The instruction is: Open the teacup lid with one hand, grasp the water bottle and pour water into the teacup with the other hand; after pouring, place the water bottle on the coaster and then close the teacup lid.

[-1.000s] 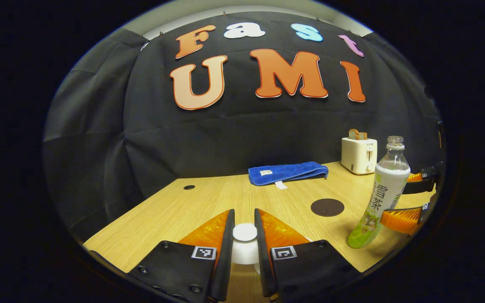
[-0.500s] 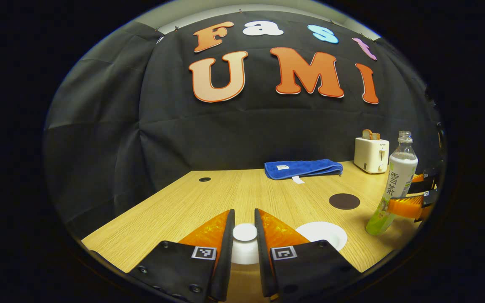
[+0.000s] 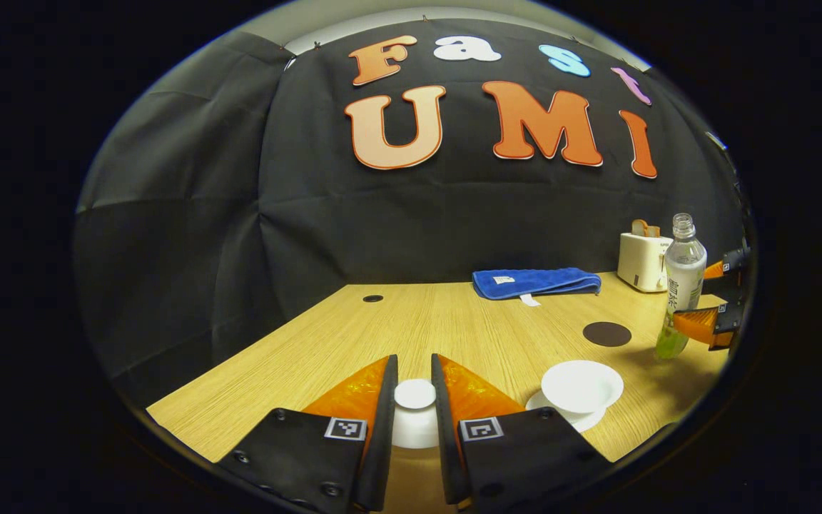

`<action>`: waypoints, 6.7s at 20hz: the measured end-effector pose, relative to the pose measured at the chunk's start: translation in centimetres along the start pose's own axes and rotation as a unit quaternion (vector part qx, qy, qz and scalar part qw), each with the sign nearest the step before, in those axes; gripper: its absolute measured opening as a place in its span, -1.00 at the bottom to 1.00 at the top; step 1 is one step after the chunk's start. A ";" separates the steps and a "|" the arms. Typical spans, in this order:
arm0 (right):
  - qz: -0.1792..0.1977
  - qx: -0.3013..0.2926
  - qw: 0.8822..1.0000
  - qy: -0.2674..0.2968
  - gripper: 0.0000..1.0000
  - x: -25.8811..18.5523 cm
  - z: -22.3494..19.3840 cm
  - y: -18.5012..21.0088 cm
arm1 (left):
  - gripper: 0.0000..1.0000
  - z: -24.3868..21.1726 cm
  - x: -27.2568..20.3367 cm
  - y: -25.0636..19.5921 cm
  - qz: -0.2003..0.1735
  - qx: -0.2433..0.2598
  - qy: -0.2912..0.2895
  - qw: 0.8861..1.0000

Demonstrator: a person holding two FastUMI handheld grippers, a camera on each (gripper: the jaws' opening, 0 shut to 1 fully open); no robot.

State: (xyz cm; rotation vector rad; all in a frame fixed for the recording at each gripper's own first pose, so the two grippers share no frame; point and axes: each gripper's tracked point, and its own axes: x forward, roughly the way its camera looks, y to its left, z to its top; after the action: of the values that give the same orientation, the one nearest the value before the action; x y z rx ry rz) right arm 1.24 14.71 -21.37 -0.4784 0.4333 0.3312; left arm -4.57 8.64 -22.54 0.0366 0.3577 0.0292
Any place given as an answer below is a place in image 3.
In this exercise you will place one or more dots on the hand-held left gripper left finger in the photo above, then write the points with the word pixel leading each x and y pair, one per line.
pixel 384 428

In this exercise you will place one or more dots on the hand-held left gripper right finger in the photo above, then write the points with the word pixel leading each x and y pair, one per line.
pixel 445 428

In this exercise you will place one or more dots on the white teacup lid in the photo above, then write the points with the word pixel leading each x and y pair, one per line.
pixel 414 421

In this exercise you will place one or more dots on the white toaster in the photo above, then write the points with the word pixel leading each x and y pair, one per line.
pixel 641 264

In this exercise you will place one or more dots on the blue folded towel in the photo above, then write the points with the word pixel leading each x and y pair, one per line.
pixel 536 282

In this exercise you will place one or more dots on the white saucer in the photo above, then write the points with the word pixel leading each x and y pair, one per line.
pixel 588 423

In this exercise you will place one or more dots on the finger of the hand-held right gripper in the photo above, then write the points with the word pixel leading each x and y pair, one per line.
pixel 723 320
pixel 733 260

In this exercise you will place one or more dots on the clear plastic water bottle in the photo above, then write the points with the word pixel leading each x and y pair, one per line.
pixel 682 271

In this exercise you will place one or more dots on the dark brown round coaster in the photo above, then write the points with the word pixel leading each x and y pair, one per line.
pixel 607 334

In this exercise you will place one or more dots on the bread slice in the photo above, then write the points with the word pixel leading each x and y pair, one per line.
pixel 645 228

